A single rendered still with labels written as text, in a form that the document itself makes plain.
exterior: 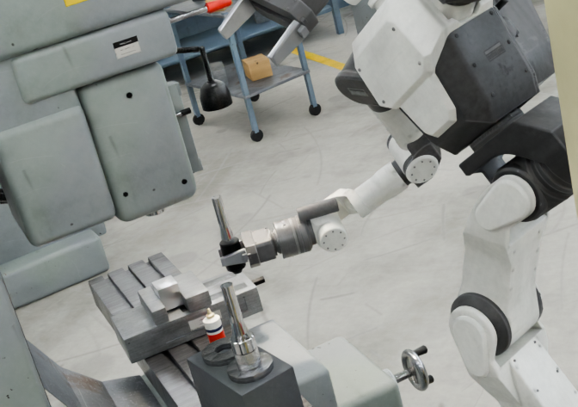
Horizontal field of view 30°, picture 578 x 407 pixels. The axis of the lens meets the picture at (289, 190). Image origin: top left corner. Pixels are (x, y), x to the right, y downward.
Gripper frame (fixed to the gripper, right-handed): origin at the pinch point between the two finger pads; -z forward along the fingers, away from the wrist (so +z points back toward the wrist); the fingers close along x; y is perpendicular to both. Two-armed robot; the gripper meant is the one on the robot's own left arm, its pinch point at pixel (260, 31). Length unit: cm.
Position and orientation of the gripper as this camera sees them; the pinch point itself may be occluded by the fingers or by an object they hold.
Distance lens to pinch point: 148.1
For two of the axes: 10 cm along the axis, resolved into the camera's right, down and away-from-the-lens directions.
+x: -6.7, -4.3, 6.1
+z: 6.2, -7.7, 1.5
